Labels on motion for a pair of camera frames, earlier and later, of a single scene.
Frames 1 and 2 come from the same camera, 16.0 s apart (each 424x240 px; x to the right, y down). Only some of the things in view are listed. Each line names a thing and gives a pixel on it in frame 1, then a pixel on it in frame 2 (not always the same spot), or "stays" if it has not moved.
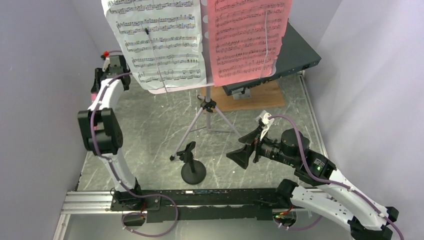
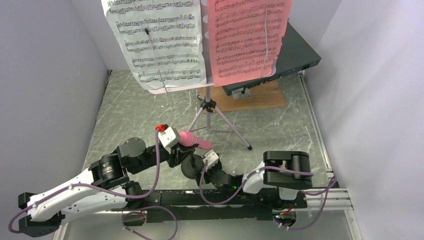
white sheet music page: (162, 39) stays
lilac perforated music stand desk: (209, 77) stays
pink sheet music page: (246, 36) stays
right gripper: (240, 155) to (207, 172)
